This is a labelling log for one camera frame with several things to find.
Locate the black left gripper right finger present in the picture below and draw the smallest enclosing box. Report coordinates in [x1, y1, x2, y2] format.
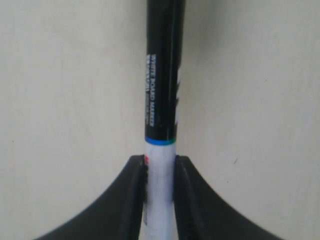
[173, 155, 278, 240]

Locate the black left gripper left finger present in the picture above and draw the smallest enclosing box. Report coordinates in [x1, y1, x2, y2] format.
[39, 155, 146, 240]

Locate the black and white whiteboard marker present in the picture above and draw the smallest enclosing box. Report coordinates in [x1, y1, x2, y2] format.
[143, 0, 186, 240]

